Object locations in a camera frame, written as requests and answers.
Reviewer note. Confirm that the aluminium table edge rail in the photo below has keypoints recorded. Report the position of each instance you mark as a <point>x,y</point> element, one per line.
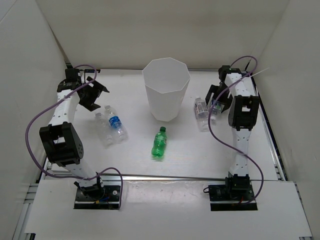
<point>134,177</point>

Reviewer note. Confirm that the white zip tie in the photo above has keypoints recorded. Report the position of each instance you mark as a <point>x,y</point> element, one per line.
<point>261,71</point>

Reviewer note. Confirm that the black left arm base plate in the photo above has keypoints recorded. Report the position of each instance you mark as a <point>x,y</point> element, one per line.
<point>106,197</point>

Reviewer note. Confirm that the clear bottle green blue label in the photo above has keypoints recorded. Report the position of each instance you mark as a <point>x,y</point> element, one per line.
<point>216,111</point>

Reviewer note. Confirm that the white foam board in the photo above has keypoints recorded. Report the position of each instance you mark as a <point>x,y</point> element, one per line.
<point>176,210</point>

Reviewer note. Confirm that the white octagonal plastic bin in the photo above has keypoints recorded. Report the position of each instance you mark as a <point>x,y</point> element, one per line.
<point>166,81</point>

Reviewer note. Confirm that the clear bottle white barcode label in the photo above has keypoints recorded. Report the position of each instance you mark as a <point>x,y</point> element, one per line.
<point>202,114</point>

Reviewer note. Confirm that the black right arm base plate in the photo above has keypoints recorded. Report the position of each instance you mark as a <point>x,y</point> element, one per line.
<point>223,198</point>

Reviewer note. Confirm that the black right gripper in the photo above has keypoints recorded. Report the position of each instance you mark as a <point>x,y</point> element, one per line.
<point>227,101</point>

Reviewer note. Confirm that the clear unlabelled plastic bottle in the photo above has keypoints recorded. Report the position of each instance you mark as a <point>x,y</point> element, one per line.
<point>103,129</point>

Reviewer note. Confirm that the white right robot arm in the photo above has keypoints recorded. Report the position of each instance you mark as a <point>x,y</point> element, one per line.
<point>242,117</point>

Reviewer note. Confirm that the green plastic soda bottle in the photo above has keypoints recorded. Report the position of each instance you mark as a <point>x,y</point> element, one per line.
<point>159,144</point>

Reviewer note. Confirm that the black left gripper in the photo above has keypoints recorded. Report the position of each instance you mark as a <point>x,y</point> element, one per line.
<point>96,90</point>

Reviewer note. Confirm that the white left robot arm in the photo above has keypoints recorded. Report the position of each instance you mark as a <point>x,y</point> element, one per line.
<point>188,152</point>

